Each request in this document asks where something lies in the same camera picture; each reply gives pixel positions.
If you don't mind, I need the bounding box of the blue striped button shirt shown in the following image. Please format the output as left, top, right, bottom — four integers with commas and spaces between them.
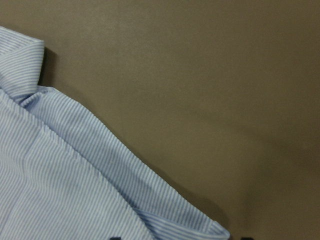
0, 27, 230, 240

